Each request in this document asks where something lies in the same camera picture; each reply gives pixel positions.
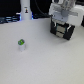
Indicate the dark equipment box behind table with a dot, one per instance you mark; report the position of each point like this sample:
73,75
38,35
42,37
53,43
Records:
40,8

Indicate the green-lidded white kcup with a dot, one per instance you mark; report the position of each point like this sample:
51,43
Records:
21,44

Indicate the black kcup holder drawer box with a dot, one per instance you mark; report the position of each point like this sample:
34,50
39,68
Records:
62,30

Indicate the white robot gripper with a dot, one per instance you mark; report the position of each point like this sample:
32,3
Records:
66,11

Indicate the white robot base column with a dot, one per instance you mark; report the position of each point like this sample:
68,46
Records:
26,13

